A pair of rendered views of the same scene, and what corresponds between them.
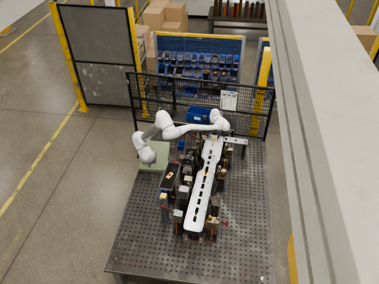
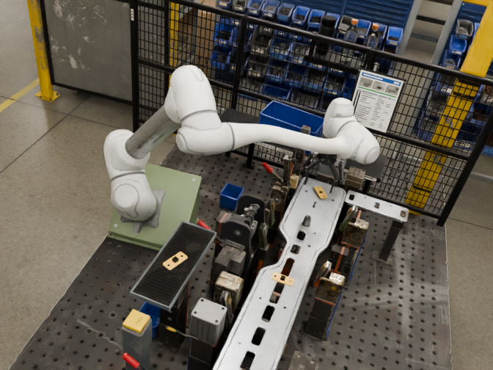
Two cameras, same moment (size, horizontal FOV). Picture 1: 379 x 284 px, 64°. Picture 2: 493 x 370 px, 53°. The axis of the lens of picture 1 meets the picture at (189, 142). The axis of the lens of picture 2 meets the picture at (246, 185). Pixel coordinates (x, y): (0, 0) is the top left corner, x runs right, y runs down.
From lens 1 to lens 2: 1.44 m
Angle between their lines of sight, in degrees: 5
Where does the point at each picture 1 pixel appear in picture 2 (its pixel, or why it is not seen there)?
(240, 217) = not seen: outside the picture
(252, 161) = (409, 270)
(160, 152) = (173, 199)
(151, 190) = (125, 296)
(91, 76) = (71, 23)
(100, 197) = (11, 288)
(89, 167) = (13, 212)
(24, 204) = not seen: outside the picture
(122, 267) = not seen: outside the picture
